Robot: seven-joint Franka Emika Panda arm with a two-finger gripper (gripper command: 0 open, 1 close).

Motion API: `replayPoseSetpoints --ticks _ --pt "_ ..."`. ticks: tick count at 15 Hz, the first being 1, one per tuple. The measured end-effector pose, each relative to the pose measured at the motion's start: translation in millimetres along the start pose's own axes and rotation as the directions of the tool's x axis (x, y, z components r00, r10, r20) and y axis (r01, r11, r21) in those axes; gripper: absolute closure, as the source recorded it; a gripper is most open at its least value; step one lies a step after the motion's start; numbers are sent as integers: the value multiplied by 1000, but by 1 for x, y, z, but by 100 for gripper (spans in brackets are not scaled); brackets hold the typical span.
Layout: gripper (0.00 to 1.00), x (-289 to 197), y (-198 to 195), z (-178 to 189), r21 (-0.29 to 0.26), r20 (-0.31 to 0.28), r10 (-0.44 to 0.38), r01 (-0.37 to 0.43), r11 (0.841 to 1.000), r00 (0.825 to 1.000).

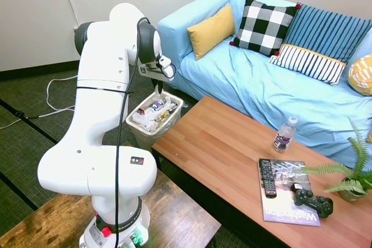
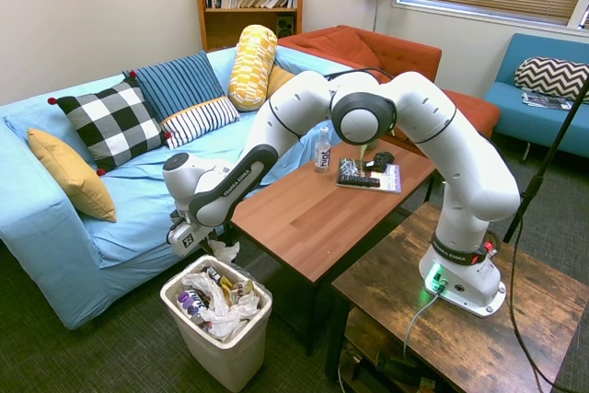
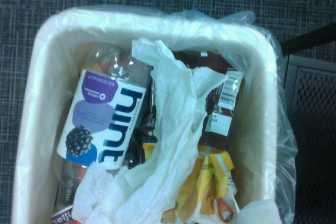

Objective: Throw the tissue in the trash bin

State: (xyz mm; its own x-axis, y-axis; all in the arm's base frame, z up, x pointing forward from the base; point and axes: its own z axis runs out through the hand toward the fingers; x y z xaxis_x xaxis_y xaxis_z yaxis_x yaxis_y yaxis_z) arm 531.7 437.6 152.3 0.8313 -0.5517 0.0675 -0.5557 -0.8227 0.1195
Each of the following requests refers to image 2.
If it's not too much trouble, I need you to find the blue striped pillow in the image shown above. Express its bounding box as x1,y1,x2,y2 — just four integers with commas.
121,50,226,123

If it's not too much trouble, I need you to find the white plastic bag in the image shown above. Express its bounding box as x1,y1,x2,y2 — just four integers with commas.
181,272,261,340

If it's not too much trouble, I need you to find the white tissue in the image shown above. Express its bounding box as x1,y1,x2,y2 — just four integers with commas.
207,239,241,266

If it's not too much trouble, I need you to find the teal sofa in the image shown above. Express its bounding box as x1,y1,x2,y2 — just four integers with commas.
484,32,589,165

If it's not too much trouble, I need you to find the orange sofa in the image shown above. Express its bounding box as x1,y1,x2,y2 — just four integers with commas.
276,24,502,159

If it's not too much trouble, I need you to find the small potted green plant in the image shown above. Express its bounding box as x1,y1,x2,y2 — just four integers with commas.
358,134,384,159

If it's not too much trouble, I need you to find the rustic wooden robot table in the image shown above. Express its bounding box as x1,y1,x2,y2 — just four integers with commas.
324,202,589,393

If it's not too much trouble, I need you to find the black remote control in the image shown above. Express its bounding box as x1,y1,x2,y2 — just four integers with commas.
337,156,382,190

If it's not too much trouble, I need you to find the yellow patterned bolster pillow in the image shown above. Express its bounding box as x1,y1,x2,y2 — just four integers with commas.
226,24,279,112

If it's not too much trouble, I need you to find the black white chevron pillow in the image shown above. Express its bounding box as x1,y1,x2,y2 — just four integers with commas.
514,56,589,104

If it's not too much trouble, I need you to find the beige plastic trash bin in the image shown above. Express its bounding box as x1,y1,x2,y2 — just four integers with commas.
159,253,273,393

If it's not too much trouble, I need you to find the light blue sofa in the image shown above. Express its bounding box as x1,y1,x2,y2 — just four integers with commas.
0,46,333,330

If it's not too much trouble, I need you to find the clear water bottle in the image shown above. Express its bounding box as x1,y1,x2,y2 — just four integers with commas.
314,126,333,174

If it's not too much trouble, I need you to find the grey magazine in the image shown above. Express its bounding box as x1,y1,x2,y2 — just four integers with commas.
521,90,574,112

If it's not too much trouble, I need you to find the black game controller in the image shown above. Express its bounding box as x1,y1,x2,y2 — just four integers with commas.
364,151,396,172

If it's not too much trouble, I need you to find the purple magazine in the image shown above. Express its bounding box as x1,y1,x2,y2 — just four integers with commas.
335,162,403,195

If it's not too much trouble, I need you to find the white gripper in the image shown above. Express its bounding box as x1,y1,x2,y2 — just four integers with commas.
166,212,216,258

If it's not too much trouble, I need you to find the black tripod stand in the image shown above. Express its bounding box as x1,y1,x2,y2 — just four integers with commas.
502,75,589,245

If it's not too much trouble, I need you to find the white navy striped pillow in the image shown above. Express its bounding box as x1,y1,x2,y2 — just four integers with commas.
159,96,241,151

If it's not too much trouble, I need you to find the black cable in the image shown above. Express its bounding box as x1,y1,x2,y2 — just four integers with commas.
507,208,566,393

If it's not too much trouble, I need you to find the mustard striped bolster pillow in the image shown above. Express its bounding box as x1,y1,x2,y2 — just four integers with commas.
265,64,298,100

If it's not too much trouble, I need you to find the black white checkered pillow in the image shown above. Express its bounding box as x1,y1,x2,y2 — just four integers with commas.
47,71,173,177

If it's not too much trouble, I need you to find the wooden coffee table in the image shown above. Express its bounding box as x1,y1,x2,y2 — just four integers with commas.
221,131,442,357

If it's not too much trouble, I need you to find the mustard yellow square pillow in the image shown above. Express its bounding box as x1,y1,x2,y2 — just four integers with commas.
26,127,117,224

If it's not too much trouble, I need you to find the wooden bookshelf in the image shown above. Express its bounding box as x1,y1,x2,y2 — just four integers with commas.
189,0,308,52

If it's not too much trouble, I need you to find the gray cable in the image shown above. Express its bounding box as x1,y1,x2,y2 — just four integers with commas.
403,289,443,360

